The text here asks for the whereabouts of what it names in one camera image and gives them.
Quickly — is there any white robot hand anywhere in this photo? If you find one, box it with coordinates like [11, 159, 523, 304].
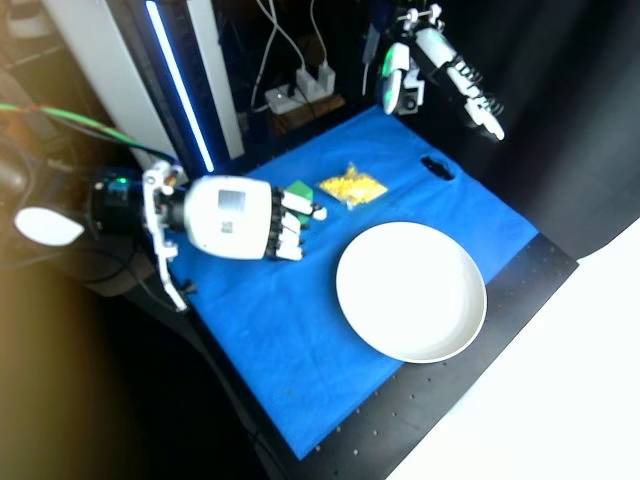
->
[183, 174, 329, 262]
[378, 27, 506, 143]

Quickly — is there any green block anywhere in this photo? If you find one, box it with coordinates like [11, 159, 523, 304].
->
[284, 179, 316, 224]

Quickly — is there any bag of yellow beads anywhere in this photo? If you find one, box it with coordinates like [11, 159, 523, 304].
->
[318, 162, 390, 211]

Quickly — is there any white round plate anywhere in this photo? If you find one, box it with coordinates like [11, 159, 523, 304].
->
[335, 221, 489, 365]

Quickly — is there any blue cloth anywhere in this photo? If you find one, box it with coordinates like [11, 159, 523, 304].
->
[169, 104, 540, 461]

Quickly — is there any white power strip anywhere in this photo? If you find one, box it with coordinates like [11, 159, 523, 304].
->
[264, 64, 337, 114]

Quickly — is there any brown cardboard piece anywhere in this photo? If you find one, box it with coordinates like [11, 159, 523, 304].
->
[272, 94, 347, 137]

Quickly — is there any white column with blue light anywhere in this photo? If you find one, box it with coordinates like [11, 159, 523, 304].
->
[42, 0, 246, 174]

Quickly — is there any white cable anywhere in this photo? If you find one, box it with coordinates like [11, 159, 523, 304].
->
[249, 0, 331, 112]

